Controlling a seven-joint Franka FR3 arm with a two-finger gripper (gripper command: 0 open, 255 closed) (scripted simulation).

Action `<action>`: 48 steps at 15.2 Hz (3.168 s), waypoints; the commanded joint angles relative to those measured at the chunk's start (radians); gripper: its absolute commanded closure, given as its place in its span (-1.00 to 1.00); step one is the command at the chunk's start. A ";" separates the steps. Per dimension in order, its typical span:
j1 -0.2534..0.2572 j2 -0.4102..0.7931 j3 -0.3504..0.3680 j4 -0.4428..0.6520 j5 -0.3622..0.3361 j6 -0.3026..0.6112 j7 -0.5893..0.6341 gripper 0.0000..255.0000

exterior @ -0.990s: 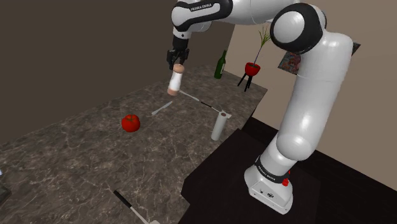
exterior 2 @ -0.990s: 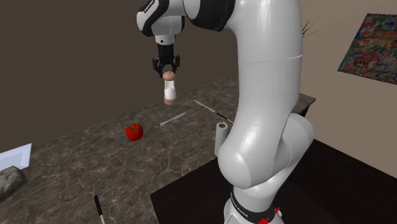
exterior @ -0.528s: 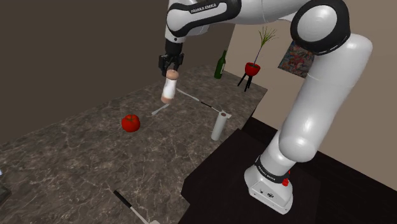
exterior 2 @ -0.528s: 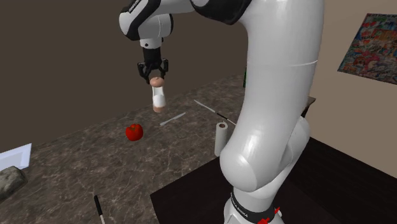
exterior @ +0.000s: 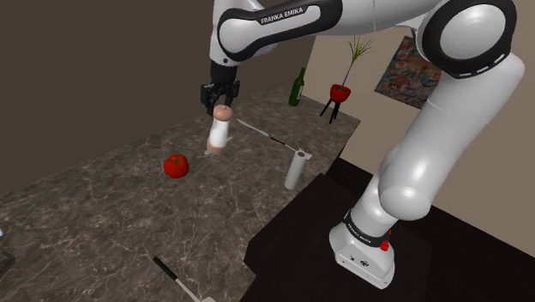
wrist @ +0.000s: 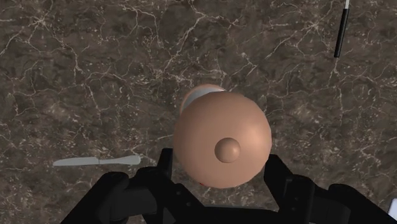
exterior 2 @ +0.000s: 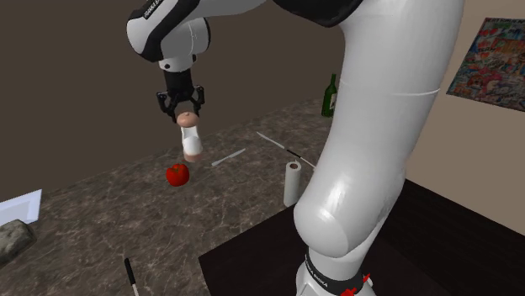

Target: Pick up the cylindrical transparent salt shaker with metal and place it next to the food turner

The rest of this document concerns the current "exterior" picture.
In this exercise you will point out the white paper towel roll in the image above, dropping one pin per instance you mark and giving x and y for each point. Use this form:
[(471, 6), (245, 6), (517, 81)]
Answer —
[(294, 170)]

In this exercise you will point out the dark robot stand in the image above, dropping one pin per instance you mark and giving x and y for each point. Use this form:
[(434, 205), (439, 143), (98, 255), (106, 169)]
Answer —
[(317, 251)]

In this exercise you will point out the red tomato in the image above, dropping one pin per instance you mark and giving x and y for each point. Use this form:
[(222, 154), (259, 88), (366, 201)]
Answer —
[(176, 166)]

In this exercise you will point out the red pot plant on stand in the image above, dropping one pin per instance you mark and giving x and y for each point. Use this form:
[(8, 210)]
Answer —
[(339, 93)]

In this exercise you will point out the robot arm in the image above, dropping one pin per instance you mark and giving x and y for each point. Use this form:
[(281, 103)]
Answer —
[(422, 159)]

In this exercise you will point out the white and brown pepper mill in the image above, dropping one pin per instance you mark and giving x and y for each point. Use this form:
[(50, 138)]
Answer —
[(218, 131)]

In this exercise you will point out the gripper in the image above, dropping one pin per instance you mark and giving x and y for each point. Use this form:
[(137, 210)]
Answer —
[(222, 81)]

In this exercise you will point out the colourful wall painting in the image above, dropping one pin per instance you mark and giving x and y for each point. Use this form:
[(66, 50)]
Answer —
[(407, 79)]

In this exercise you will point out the green glass bottle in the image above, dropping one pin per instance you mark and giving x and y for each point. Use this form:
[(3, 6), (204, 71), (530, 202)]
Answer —
[(297, 88)]

